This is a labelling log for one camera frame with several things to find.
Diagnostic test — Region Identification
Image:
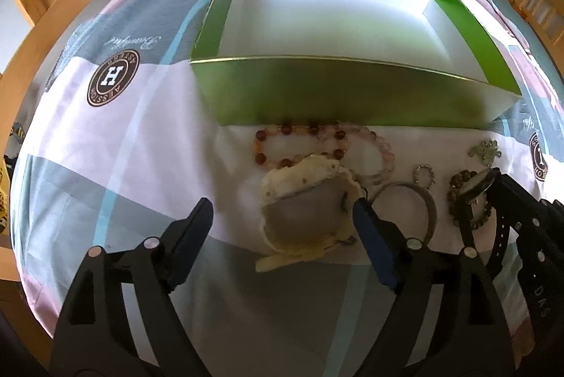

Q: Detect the silver metal bangle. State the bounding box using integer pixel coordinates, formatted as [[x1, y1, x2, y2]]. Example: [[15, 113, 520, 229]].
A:
[[372, 181, 438, 245]]

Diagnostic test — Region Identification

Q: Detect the cream white wristwatch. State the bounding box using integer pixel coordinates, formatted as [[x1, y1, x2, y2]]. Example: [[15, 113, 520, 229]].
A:
[[255, 155, 365, 273]]

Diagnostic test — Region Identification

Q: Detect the black wristwatch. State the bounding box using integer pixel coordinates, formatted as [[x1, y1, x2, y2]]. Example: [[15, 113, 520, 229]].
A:
[[454, 168, 509, 280]]

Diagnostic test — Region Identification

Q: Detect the green silver flower brooch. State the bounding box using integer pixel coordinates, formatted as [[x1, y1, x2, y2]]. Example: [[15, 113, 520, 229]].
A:
[[467, 140, 502, 167]]

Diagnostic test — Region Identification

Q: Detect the plaid pastel bed sheet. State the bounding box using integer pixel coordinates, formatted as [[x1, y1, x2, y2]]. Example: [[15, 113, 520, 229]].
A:
[[11, 0, 563, 376]]

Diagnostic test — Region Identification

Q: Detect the wooden bed footboard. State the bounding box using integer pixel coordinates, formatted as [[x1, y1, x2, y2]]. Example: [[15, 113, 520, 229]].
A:
[[513, 0, 564, 74]]

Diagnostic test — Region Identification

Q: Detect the green cardboard box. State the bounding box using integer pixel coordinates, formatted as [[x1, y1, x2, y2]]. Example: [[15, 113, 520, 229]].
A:
[[190, 0, 521, 128]]

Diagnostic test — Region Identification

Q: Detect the brown wooden bead bracelet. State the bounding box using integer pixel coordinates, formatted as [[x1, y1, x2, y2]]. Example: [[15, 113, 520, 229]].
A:
[[446, 169, 495, 232]]

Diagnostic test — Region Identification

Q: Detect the small silver beaded ring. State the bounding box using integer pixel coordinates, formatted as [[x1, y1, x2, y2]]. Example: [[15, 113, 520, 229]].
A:
[[413, 163, 438, 188]]

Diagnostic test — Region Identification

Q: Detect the pink bead bracelet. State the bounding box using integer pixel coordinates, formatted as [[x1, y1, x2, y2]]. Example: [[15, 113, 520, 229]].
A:
[[314, 121, 397, 186]]

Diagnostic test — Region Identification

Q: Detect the red amber bead bracelet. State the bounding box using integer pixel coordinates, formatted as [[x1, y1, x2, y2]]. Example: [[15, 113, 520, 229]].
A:
[[251, 121, 348, 169]]

